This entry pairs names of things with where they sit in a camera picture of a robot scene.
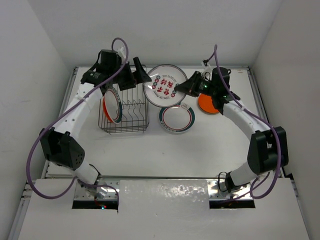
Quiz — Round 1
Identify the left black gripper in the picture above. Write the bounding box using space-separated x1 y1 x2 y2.
108 57 150 90

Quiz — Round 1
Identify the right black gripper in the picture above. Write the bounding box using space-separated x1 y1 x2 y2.
176 70 218 97

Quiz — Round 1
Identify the orange plastic plate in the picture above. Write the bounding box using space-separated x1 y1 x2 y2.
197 94 219 114

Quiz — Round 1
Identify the white plate grey rim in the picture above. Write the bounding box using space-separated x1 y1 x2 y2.
143 64 187 108

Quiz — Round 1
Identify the white plate red rim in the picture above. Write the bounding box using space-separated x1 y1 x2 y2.
158 102 196 134

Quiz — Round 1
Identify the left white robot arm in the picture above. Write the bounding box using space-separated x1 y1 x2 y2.
39 46 151 185

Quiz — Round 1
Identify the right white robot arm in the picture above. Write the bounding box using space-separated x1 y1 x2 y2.
174 64 289 193

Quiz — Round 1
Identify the white plate teal rim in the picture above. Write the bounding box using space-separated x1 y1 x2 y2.
102 87 123 125

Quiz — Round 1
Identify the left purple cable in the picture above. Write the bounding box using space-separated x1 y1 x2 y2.
26 37 130 200

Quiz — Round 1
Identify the wire dish rack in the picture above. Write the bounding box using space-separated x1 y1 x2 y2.
98 84 149 134

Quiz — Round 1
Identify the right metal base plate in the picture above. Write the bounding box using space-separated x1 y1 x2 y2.
207 178 253 201

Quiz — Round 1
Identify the metal base plate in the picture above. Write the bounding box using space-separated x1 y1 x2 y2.
73 178 120 201
207 178 253 201

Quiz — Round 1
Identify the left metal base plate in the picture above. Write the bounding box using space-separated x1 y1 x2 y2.
73 178 120 201

